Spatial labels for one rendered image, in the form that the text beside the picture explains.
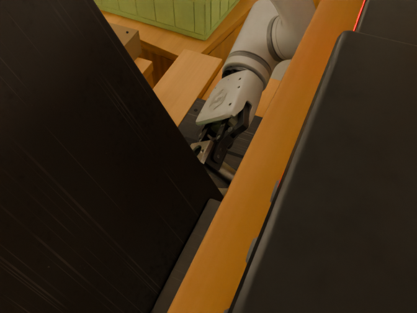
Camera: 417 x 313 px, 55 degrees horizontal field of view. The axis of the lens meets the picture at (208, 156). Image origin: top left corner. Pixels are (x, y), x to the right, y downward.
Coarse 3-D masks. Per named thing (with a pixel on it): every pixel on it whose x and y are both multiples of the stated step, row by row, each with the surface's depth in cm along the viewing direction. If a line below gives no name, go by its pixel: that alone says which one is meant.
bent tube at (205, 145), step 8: (192, 144) 66; (200, 144) 64; (208, 144) 62; (200, 152) 62; (208, 152) 62; (200, 160) 61; (208, 168) 64; (224, 168) 65; (232, 168) 66; (216, 176) 65; (224, 176) 65; (232, 176) 66; (224, 192) 76
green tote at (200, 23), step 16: (96, 0) 166; (112, 0) 162; (128, 0) 158; (144, 0) 154; (160, 0) 151; (176, 0) 147; (192, 0) 144; (208, 0) 143; (224, 0) 157; (128, 16) 164; (144, 16) 160; (160, 16) 156; (176, 16) 153; (192, 16) 149; (208, 16) 149; (224, 16) 162; (192, 32) 154; (208, 32) 154
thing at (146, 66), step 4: (136, 60) 138; (140, 60) 138; (144, 60) 138; (148, 60) 138; (136, 64) 136; (140, 64) 136; (144, 64) 136; (148, 64) 136; (152, 64) 138; (140, 68) 135; (144, 68) 135; (148, 68) 136; (152, 68) 139; (144, 72) 134; (148, 72) 137; (144, 76) 135
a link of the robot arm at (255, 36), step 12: (264, 0) 73; (252, 12) 73; (264, 12) 71; (276, 12) 71; (252, 24) 71; (264, 24) 69; (240, 36) 71; (252, 36) 69; (264, 36) 68; (240, 48) 69; (252, 48) 68; (264, 48) 69; (264, 60) 68; (276, 60) 70
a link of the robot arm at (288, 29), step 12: (276, 0) 62; (288, 0) 62; (300, 0) 63; (312, 0) 65; (288, 12) 63; (300, 12) 63; (312, 12) 65; (276, 24) 67; (288, 24) 64; (300, 24) 64; (276, 36) 67; (288, 36) 65; (300, 36) 64; (276, 48) 68; (288, 48) 67
